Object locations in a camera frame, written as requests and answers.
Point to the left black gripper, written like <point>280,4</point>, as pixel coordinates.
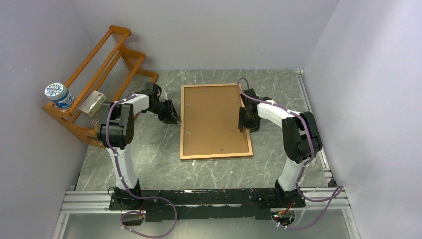
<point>170,116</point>

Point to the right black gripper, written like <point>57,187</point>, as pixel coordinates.
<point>243,123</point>

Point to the wooden picture frame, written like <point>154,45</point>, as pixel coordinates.
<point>216,122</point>

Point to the brown backing board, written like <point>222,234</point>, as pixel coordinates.
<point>214,120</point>

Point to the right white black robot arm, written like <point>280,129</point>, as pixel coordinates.
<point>301,142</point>

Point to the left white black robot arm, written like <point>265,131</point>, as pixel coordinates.
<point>116,132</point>

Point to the orange wooden shelf rack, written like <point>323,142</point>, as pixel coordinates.
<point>108,68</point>

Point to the white red small box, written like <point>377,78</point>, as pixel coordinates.
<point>91,104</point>

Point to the blue white round tin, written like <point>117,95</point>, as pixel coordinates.
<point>59,95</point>

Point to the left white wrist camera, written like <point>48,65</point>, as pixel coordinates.
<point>163,96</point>

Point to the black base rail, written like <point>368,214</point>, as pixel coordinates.
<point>159,205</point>

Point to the aluminium extrusion rail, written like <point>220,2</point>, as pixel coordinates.
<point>97,202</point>

